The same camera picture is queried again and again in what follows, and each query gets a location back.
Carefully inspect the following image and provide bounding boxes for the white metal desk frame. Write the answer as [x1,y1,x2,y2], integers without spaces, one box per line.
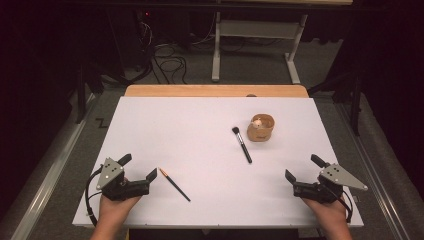
[211,11,309,85]

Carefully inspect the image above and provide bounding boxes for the aluminium floor rail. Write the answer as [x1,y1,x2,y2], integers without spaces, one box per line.
[9,93,98,240]
[336,103,411,240]

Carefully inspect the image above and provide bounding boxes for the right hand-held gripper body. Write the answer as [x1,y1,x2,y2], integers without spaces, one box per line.
[292,162,369,205]

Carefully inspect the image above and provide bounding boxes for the black makeup brush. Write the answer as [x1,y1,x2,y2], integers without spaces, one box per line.
[231,126,253,164]

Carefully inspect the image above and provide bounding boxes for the person's right hand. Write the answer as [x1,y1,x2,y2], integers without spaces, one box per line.
[301,191,349,232]

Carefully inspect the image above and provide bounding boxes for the hanging cable bundle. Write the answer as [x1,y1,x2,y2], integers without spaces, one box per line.
[134,9,156,73]

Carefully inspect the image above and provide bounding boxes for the white table board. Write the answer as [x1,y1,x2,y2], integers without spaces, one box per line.
[72,96,364,229]

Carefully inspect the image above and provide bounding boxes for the black floor cables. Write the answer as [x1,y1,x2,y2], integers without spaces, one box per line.
[151,43,188,85]

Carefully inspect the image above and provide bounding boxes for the black metal stand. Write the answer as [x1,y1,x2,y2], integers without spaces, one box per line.
[74,63,104,124]
[308,71,363,136]

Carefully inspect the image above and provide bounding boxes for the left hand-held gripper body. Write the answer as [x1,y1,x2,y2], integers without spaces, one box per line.
[96,157,150,202]

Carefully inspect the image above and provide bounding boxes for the wooden brush holder cup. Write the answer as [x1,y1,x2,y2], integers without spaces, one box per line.
[246,113,276,143]

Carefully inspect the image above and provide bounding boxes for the right hand-held gripper cable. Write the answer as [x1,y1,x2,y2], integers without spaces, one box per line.
[339,189,354,224]

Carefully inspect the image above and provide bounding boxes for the person's left hand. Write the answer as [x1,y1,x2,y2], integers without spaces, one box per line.
[98,178,143,229]

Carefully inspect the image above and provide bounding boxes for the wooden table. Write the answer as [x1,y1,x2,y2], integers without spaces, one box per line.
[124,84,310,99]

